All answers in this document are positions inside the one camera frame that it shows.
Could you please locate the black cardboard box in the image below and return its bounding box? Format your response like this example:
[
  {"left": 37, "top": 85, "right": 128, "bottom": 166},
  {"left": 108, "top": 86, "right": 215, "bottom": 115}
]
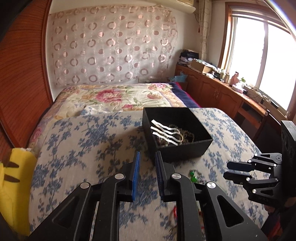
[{"left": 142, "top": 107, "right": 213, "bottom": 163}]

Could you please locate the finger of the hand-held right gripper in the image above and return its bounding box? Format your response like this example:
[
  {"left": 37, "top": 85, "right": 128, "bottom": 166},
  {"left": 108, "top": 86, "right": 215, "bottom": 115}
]
[
  {"left": 227, "top": 153, "right": 282, "bottom": 173},
  {"left": 223, "top": 171, "right": 281, "bottom": 205}
]

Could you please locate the green bead bracelet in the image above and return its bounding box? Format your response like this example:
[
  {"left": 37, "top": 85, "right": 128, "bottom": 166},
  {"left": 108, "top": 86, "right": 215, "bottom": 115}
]
[{"left": 189, "top": 170, "right": 204, "bottom": 184}]

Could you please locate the white air conditioner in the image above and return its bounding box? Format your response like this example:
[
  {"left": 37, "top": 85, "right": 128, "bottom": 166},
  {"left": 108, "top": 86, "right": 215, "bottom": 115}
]
[{"left": 169, "top": 0, "right": 197, "bottom": 14}]

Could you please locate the white power strip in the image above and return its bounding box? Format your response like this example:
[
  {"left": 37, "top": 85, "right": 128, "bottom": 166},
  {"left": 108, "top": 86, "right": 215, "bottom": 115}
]
[{"left": 245, "top": 87, "right": 267, "bottom": 105}]

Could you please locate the white paper strip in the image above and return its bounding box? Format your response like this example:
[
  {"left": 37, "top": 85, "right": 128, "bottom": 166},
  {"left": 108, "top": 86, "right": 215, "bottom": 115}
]
[
  {"left": 150, "top": 126, "right": 184, "bottom": 142},
  {"left": 152, "top": 131, "right": 179, "bottom": 146},
  {"left": 151, "top": 119, "right": 179, "bottom": 133}
]

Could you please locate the dark wooden chair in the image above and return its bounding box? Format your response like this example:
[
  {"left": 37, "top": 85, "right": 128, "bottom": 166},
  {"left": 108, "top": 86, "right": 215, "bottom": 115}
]
[{"left": 236, "top": 109, "right": 283, "bottom": 149}]

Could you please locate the pale window curtain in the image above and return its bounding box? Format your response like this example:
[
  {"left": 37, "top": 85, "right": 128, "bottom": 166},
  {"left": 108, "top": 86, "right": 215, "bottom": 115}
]
[{"left": 196, "top": 0, "right": 215, "bottom": 62}]

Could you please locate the wooden cabinet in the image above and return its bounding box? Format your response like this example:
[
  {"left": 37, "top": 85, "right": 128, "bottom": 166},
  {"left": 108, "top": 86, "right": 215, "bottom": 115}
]
[{"left": 174, "top": 63, "right": 285, "bottom": 140}]

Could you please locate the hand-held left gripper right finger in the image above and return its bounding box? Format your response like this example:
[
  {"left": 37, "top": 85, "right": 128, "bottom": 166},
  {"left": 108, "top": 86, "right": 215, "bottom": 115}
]
[{"left": 155, "top": 151, "right": 275, "bottom": 241}]

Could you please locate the dark wooden bead bracelet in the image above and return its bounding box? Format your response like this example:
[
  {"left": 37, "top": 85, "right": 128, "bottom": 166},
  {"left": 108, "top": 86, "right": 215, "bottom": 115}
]
[{"left": 168, "top": 124, "right": 196, "bottom": 145}]

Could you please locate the silver bangle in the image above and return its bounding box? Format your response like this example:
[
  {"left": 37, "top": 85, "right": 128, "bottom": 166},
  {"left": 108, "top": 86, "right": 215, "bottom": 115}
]
[{"left": 171, "top": 128, "right": 186, "bottom": 142}]

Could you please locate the yellow plush toy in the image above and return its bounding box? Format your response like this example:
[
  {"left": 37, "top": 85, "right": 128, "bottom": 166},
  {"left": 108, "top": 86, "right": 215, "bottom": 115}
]
[{"left": 0, "top": 148, "right": 38, "bottom": 237}]

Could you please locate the wooden slatted wardrobe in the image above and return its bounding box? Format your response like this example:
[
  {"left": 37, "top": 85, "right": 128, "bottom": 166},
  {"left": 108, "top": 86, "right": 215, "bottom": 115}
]
[{"left": 0, "top": 0, "right": 55, "bottom": 153}]

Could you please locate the wooden framed window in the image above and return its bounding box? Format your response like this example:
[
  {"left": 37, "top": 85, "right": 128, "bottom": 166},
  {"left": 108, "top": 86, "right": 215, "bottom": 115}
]
[{"left": 218, "top": 2, "right": 296, "bottom": 114}]

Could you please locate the blue floral bedspread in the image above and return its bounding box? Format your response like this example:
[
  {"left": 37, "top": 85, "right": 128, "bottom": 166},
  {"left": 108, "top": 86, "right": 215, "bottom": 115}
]
[{"left": 28, "top": 107, "right": 271, "bottom": 241}]

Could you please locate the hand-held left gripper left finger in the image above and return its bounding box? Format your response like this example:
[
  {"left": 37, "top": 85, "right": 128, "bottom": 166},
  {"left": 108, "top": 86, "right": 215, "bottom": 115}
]
[{"left": 28, "top": 151, "right": 141, "bottom": 241}]

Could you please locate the circle patterned wall cloth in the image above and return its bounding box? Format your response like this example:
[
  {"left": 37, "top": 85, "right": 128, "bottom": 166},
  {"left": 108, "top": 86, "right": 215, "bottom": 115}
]
[{"left": 48, "top": 5, "right": 178, "bottom": 88}]

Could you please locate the pink floral quilt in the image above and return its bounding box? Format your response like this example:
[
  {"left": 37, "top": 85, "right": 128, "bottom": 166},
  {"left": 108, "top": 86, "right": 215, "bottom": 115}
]
[{"left": 27, "top": 82, "right": 201, "bottom": 149}]

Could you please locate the navy blanket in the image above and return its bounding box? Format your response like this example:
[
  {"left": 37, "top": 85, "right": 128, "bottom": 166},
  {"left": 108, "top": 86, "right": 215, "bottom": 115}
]
[{"left": 169, "top": 82, "right": 201, "bottom": 108}]

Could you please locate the open cardboard box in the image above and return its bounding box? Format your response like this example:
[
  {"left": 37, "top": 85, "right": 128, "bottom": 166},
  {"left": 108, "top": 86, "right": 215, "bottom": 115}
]
[{"left": 190, "top": 59, "right": 213, "bottom": 74}]

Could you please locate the pile of dark clutter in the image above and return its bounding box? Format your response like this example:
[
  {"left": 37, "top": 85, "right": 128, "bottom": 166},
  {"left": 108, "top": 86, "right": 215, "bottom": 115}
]
[{"left": 178, "top": 48, "right": 199, "bottom": 67}]

